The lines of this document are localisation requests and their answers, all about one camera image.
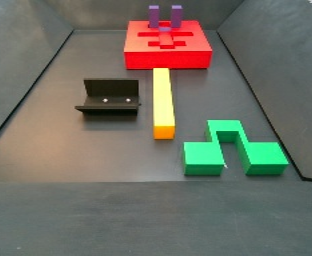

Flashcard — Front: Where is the yellow long bar block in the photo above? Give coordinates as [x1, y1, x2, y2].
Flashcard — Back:
[153, 68, 174, 139]

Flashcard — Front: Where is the red base block with slots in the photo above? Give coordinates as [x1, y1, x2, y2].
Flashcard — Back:
[123, 20, 212, 69]

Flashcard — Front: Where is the green stepped block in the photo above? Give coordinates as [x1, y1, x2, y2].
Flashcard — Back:
[181, 119, 290, 177]

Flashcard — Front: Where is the black angled fixture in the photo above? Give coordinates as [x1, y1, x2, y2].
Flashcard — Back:
[74, 78, 139, 115]

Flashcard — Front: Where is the purple U-shaped block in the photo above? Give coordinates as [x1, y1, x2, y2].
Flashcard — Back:
[147, 5, 182, 30]

